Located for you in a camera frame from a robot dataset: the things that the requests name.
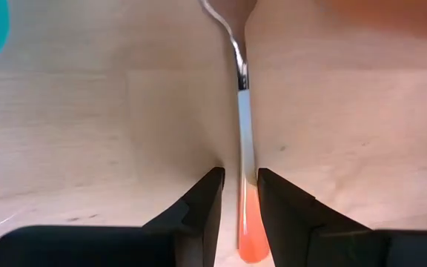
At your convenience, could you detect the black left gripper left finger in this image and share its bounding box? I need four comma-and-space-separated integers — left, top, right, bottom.
0, 166, 226, 267

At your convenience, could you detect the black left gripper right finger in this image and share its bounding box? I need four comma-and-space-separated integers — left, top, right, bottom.
256, 167, 427, 267

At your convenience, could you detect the orange plastic bin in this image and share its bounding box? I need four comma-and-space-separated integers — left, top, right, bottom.
315, 0, 427, 40

